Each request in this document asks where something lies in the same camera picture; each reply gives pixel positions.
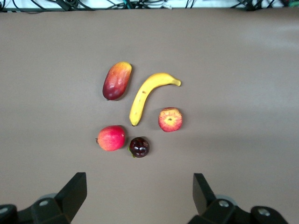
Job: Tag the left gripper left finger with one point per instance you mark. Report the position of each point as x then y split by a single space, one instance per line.
67 198

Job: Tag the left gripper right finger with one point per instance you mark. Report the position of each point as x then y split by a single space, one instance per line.
205 198

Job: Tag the red yellow striped apple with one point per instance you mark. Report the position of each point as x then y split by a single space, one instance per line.
170 119

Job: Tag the yellow banana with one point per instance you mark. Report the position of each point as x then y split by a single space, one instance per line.
142 98

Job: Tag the red pink round fruit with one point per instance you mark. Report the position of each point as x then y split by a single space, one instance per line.
111 138

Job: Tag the red yellow mango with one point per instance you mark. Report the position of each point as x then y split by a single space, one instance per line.
116 81

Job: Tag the small green circuit board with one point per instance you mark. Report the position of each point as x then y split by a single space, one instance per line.
294 2

